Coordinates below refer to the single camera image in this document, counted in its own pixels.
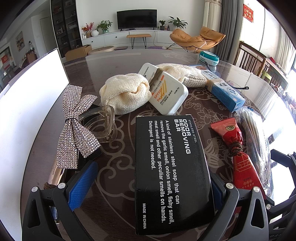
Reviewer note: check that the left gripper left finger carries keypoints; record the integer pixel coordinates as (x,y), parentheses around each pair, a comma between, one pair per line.
(39,222)

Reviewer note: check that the dark display shelf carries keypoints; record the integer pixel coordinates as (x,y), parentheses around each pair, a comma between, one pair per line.
(65,25)

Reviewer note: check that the teal white round device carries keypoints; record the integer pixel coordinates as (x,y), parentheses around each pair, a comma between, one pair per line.
(209,59)

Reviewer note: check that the grey curtain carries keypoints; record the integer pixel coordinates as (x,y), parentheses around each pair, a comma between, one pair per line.
(230,26)

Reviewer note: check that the cream knitted cloth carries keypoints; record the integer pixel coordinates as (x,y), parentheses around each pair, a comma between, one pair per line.
(125,93)
(187,75)

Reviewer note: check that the red snack packet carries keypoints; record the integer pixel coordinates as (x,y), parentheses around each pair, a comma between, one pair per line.
(244,173)

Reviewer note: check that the rhinestone bow hair clip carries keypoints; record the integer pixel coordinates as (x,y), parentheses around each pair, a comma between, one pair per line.
(75,138)

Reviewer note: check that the orange lounge chair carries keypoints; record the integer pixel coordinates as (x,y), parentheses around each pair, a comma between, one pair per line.
(206,39)

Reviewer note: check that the potted green plant left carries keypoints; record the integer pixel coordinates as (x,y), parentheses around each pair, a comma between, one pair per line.
(104,25)

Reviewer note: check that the red flowers in vase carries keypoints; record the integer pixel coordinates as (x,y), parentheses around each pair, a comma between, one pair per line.
(87,29)

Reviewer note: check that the small potted plant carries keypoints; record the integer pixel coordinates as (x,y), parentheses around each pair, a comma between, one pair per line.
(162,25)

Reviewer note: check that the black television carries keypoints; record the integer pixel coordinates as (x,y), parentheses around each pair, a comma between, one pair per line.
(137,18)

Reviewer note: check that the wooden dining chair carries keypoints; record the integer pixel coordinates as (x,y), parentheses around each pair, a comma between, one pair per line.
(251,60)

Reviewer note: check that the large leafy plant right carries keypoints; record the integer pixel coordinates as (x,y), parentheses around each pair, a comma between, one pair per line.
(176,22)

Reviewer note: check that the blue white toothpaste box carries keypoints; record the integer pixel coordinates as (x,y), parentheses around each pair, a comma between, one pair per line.
(222,90)

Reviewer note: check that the black odor removing bar box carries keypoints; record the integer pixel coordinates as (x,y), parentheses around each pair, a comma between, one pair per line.
(173,189)

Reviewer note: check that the round floor cushion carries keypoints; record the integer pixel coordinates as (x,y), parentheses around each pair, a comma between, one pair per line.
(101,50)

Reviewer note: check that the white tv cabinet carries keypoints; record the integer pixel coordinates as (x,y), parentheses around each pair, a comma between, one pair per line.
(126,38)

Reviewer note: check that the clear plastic claw clip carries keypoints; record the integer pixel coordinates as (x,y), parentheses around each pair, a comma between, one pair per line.
(101,122)

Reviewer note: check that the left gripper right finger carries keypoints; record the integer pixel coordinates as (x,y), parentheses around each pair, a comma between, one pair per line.
(243,210)

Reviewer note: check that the cardboard box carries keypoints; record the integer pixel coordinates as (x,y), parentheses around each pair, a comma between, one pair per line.
(78,52)

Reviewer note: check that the clear glasses with black arms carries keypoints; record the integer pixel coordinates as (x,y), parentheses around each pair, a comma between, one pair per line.
(257,146)

